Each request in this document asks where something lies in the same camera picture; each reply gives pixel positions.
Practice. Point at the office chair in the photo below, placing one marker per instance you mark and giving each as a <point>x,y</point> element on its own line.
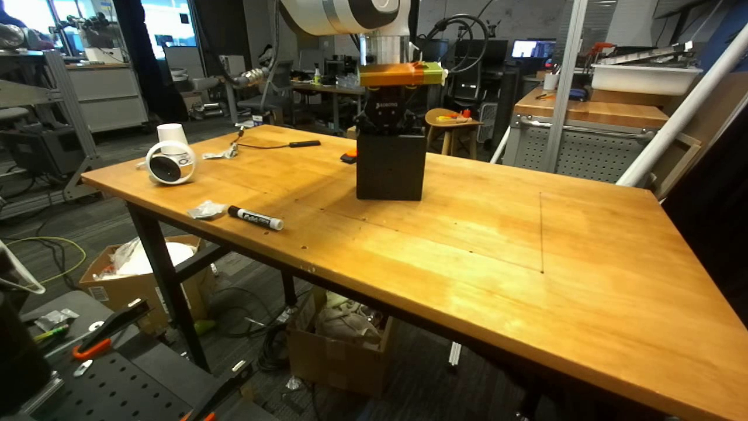
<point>263,102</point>

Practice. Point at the grey filing cabinet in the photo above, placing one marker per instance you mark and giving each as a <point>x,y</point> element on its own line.
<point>108,96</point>

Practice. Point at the grey metal rack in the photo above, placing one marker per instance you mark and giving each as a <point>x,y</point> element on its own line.
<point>64,99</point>

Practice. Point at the black perforated table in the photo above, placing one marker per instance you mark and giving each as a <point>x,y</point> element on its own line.
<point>128,380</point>

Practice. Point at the small orange object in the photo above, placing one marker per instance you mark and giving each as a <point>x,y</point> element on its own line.
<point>349,156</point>

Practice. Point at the black box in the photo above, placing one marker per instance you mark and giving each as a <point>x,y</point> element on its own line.
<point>390,166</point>

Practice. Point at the white round controller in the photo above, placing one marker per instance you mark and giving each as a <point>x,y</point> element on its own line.
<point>169,165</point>

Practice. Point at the white paper cup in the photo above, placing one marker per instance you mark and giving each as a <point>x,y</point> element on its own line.
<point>172,134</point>

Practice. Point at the monitor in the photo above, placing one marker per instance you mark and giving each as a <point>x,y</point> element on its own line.
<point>532,48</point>

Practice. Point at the cardboard box with cloth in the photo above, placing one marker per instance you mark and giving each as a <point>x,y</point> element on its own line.
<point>339,351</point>

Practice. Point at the cardboard box with white bags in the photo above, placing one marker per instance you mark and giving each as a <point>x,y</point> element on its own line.
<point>134,286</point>

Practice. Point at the cluttered desk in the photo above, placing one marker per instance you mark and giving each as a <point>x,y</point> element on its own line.
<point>330,90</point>

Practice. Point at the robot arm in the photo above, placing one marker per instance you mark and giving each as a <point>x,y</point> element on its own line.
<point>342,13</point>

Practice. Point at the grey metal post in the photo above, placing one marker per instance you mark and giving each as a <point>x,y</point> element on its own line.
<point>564,88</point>

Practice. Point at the crumpled silver wrapper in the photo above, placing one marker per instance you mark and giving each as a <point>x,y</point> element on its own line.
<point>221,154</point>

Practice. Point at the wooden stool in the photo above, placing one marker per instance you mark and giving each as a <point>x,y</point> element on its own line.
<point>453,131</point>

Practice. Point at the white pole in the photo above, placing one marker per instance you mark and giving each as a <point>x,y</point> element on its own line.
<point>678,111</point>

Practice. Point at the clear plastic wrapper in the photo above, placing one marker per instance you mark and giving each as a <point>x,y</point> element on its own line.
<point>205,210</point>

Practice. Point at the black marker with white label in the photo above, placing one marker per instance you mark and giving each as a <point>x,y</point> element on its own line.
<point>255,218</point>

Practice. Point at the workbench with wooden top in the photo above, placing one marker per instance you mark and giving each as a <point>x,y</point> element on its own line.
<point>590,137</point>

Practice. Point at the orange and yellow toy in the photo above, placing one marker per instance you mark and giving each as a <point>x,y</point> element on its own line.
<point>454,117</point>

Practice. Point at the white plastic tub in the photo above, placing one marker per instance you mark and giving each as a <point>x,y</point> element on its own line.
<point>643,79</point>

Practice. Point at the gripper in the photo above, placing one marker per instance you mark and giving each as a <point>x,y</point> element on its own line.
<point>387,106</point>

